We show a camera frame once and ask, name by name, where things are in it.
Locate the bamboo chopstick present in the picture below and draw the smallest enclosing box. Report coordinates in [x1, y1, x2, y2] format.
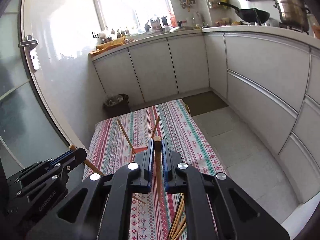
[117, 119, 136, 154]
[172, 220, 187, 240]
[153, 136, 162, 202]
[69, 144, 146, 204]
[167, 193, 185, 239]
[170, 199, 185, 239]
[151, 116, 160, 139]

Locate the black chopstick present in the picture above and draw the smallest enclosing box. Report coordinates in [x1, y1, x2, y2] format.
[166, 192, 183, 239]

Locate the kitchen window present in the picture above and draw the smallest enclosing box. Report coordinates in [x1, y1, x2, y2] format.
[94, 0, 174, 34]

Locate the patterned striped tablecloth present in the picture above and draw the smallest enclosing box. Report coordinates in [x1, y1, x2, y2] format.
[87, 99, 226, 239]

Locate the pink plastic utensil basket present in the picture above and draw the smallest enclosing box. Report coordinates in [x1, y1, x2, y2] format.
[129, 146, 148, 162]

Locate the black trash bin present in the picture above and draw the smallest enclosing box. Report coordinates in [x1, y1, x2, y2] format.
[103, 94, 131, 118]

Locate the brown floor mat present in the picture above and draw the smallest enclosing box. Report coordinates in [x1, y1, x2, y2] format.
[182, 92, 228, 116]

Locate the yellow cloth on counter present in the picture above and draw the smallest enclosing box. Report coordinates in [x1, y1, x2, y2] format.
[89, 37, 126, 56]

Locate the black wok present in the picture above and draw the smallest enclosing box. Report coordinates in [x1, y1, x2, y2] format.
[218, 2, 270, 25]

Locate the stainless steel steamer pot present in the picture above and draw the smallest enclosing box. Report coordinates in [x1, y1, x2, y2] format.
[274, 0, 310, 33]

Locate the silver door handle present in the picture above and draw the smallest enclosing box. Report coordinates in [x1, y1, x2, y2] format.
[18, 35, 40, 71]

